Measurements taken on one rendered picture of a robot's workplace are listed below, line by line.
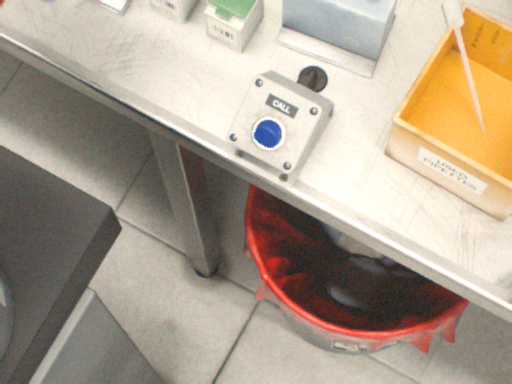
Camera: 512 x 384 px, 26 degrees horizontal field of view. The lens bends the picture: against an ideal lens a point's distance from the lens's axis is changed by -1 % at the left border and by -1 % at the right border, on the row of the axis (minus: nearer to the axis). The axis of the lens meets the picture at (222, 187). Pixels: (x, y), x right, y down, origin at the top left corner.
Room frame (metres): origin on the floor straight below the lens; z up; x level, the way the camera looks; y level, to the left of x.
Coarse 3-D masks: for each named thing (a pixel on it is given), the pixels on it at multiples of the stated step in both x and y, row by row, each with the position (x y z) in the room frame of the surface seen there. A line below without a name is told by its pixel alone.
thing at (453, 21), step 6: (450, 0) 0.41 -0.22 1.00; (456, 0) 0.41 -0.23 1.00; (444, 6) 0.41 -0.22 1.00; (450, 6) 0.41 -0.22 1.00; (456, 6) 0.40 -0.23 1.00; (444, 12) 0.40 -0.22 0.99; (450, 12) 0.40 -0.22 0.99; (456, 12) 0.40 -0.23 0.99; (450, 18) 0.40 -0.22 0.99; (456, 18) 0.40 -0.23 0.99; (462, 18) 0.40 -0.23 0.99; (450, 24) 0.39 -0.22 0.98; (456, 24) 0.39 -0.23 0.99; (462, 24) 0.39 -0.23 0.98
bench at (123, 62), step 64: (64, 0) 0.53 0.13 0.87; (64, 64) 0.46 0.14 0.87; (128, 64) 0.45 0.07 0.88; (192, 64) 0.44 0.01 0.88; (256, 64) 0.43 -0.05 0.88; (320, 64) 0.42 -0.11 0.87; (384, 64) 0.41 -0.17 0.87; (192, 128) 0.37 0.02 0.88; (384, 128) 0.34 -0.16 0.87; (192, 192) 0.41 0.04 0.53; (320, 192) 0.29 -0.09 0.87; (384, 192) 0.28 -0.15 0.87; (448, 192) 0.27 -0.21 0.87; (192, 256) 0.42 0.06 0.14; (448, 256) 0.21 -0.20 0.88
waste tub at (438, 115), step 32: (448, 32) 0.39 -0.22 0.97; (480, 32) 0.40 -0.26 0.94; (448, 64) 0.40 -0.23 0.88; (480, 64) 0.39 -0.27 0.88; (416, 96) 0.35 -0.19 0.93; (448, 96) 0.36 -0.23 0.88; (480, 96) 0.36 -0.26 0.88; (416, 128) 0.31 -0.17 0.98; (448, 128) 0.33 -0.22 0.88; (480, 128) 0.33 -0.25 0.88; (416, 160) 0.30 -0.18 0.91; (448, 160) 0.28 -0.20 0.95; (480, 160) 0.30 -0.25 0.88; (480, 192) 0.25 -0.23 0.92
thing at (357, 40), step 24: (288, 0) 0.46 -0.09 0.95; (312, 0) 0.44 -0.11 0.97; (336, 0) 0.44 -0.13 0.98; (360, 0) 0.43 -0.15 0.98; (384, 0) 0.43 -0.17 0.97; (288, 24) 0.46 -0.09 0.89; (312, 24) 0.44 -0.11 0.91; (336, 24) 0.43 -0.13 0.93; (360, 24) 0.42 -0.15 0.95; (384, 24) 0.41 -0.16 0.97; (312, 48) 0.43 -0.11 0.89; (336, 48) 0.43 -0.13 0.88; (360, 48) 0.42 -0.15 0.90; (360, 72) 0.40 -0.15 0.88
